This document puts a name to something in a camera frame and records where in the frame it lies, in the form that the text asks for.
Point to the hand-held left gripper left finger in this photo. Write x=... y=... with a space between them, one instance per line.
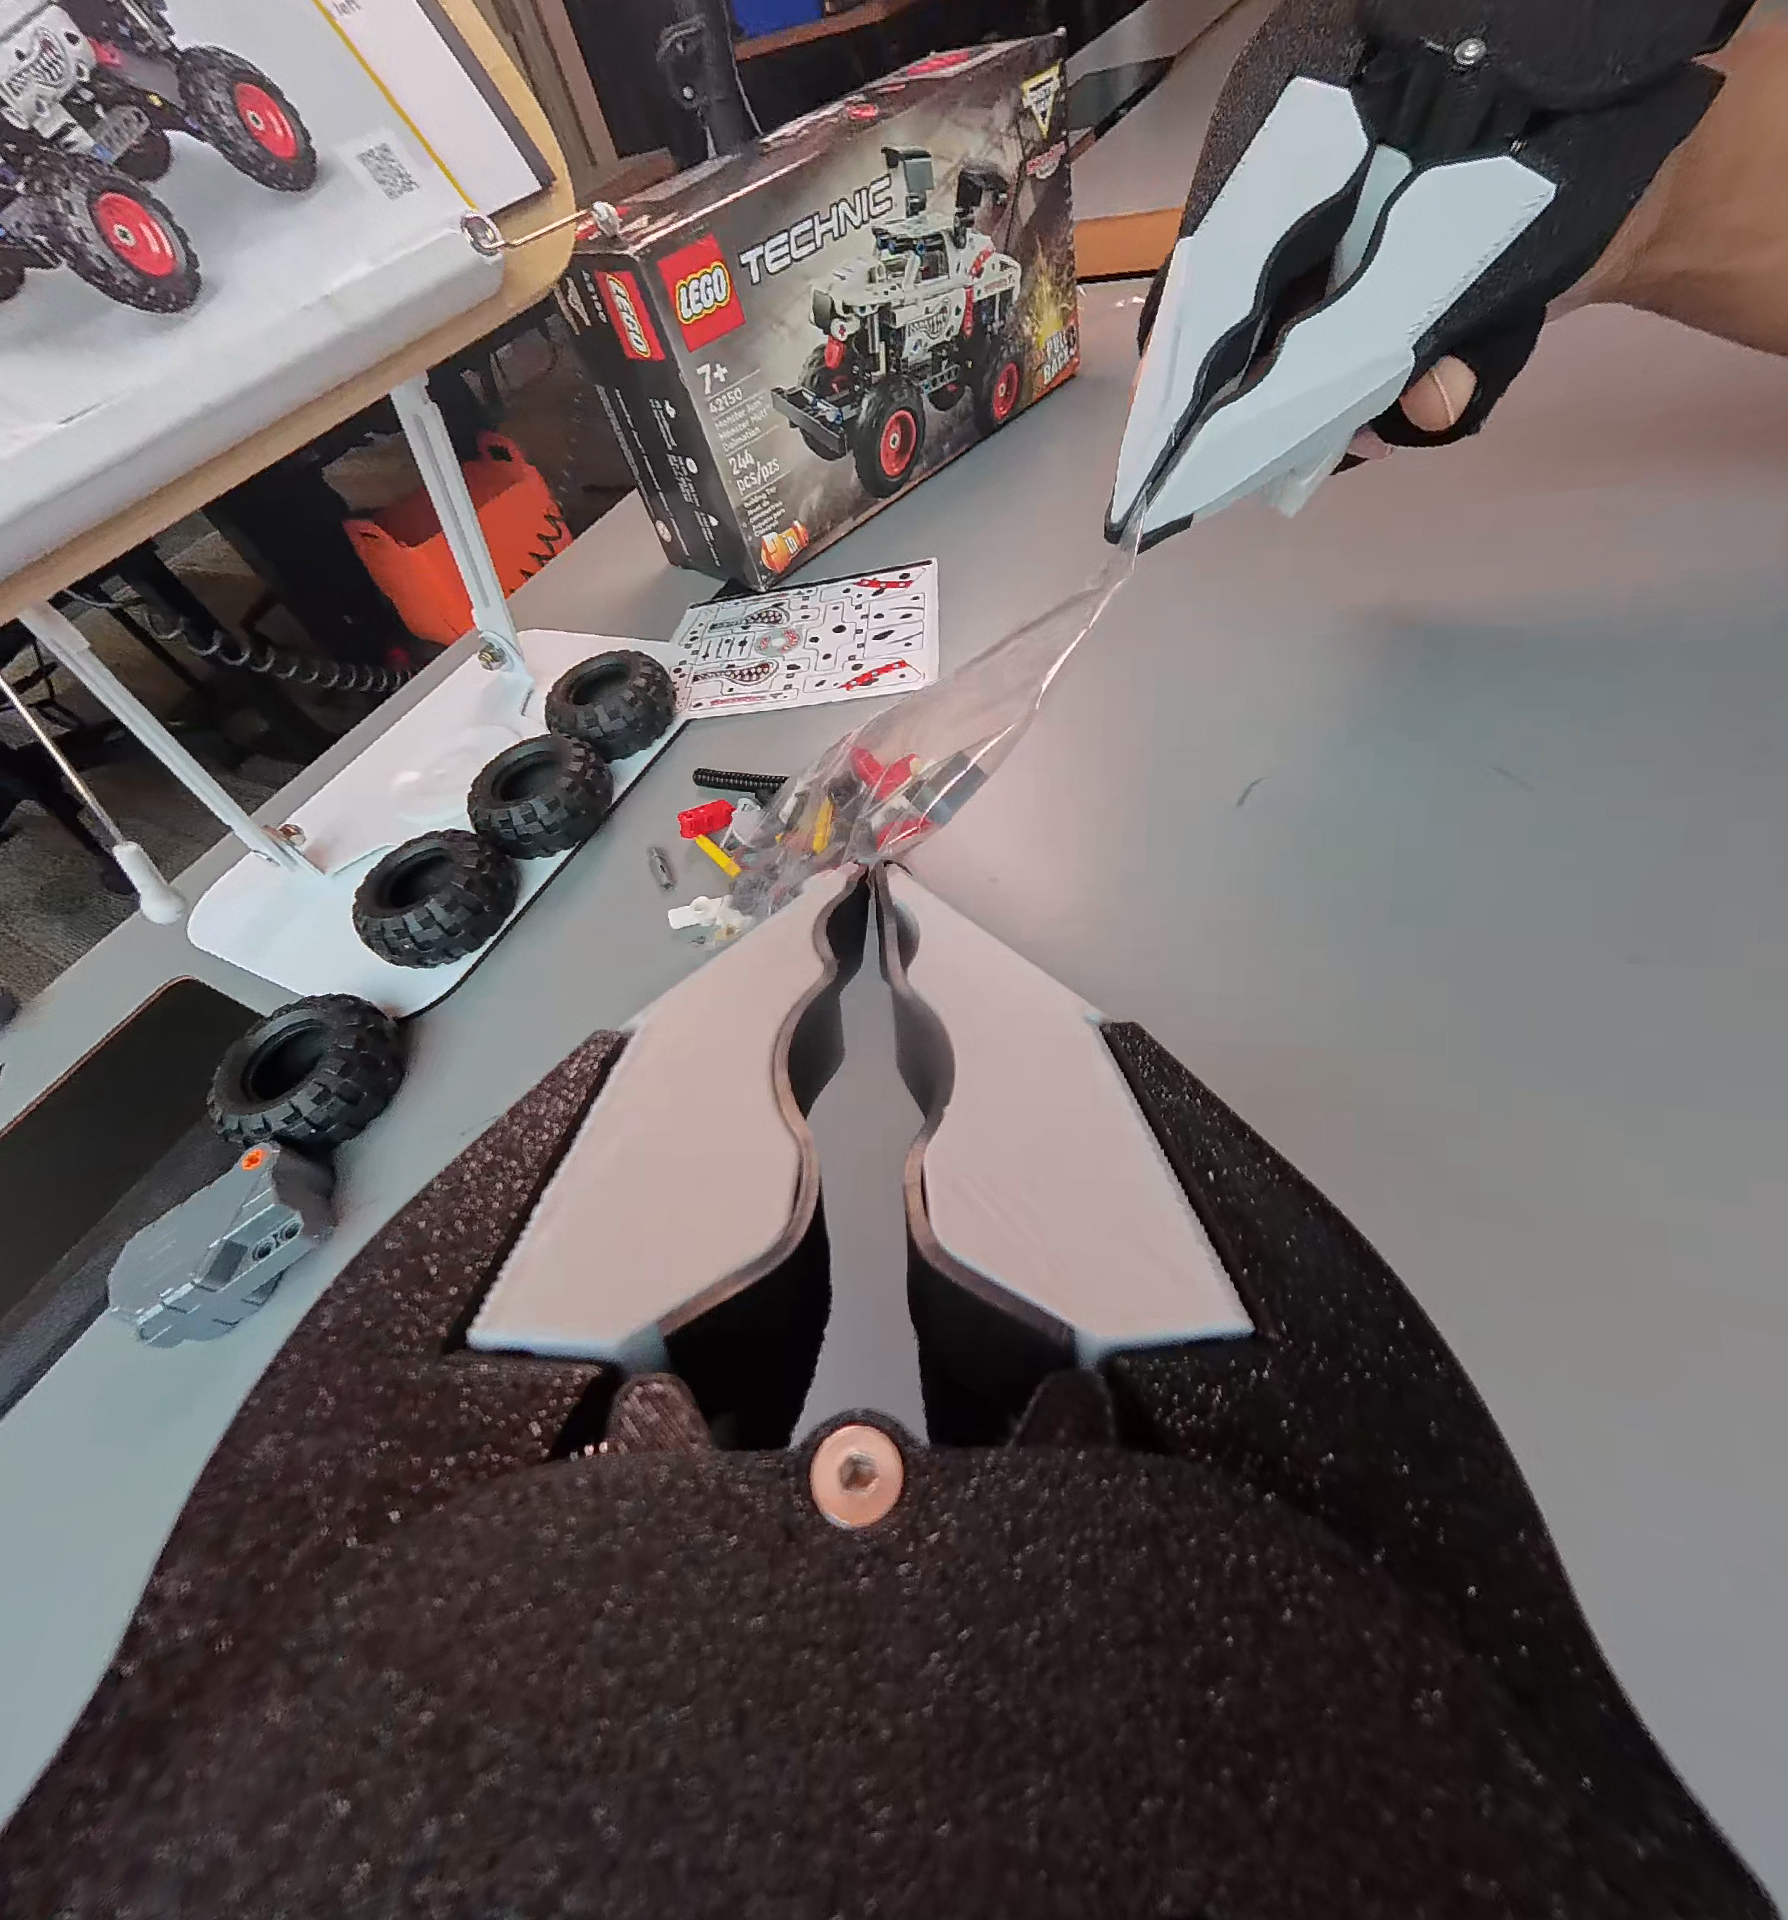
x=654 y=1185

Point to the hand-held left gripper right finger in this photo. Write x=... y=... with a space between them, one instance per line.
x=1059 y=1185

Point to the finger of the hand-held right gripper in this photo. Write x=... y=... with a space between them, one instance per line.
x=1240 y=223
x=1388 y=286

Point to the pile of toy bricks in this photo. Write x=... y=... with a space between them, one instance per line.
x=702 y=821

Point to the clear bag of mixed bricks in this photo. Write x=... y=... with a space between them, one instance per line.
x=894 y=795

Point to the grey desk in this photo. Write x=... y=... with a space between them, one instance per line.
x=1433 y=899

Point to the printed task sheet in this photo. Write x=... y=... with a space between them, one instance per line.
x=487 y=90

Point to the person's right hand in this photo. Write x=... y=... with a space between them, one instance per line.
x=1705 y=223

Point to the wood edged grey table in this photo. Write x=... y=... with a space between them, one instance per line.
x=1133 y=134

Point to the black toy tire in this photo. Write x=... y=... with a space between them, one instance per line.
x=355 y=1079
x=383 y=914
x=497 y=811
x=573 y=719

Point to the toy set box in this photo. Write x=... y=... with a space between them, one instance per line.
x=833 y=300

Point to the black ribbed toy tube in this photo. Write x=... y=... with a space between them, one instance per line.
x=737 y=780

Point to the grey toy motor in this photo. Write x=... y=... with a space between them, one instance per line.
x=204 y=1260

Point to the instruction booklet on stand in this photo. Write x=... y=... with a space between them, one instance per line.
x=383 y=780

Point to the sticker sheet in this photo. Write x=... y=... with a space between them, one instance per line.
x=804 y=638

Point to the toy instruction booklet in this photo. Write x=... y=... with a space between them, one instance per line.
x=309 y=257

